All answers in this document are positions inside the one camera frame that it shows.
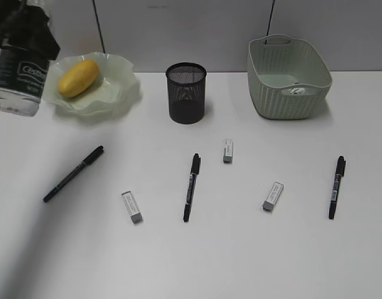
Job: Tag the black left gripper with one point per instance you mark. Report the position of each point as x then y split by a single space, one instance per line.
33 34

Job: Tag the clear water bottle green label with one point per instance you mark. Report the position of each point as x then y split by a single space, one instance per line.
22 72

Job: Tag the yellow mango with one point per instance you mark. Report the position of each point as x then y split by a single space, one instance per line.
77 79

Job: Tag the black marker pen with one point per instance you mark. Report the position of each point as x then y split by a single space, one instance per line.
339 174
90 159
194 172

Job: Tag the waste paper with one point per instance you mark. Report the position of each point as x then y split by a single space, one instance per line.
297 91

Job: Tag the pale green wavy plate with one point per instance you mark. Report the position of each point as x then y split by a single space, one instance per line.
114 91

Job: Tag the black mesh pen holder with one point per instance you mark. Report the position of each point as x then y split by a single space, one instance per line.
186 83

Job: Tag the grey white eraser left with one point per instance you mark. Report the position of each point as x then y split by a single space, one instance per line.
132 207

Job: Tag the grey white eraser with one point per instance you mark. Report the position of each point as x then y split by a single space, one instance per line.
132 207
273 197
228 151

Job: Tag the grey white eraser top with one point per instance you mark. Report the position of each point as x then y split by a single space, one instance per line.
228 151

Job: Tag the pale green woven basket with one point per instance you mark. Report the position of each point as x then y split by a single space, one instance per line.
277 63

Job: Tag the grey white eraser right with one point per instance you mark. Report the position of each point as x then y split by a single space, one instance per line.
273 197

